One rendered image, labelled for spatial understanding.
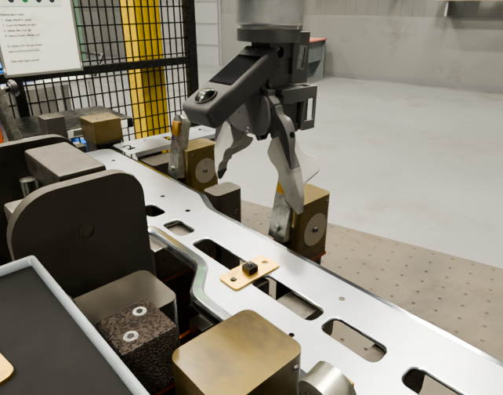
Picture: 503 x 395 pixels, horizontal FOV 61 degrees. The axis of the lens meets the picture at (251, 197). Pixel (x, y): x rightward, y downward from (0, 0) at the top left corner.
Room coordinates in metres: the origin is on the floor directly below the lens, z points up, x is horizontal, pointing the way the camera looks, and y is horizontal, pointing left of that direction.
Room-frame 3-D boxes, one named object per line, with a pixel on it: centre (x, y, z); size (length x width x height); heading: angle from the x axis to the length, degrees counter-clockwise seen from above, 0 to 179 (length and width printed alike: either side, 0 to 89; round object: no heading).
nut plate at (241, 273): (0.49, 0.00, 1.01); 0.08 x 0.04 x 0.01; 133
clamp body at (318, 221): (0.66, -0.10, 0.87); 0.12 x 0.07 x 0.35; 133
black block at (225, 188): (0.81, 0.05, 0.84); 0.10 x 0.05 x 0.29; 133
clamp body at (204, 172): (0.94, 0.12, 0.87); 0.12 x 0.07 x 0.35; 133
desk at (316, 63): (8.09, -0.79, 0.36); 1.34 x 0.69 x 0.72; 149
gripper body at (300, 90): (0.51, -0.02, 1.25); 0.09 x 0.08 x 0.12; 132
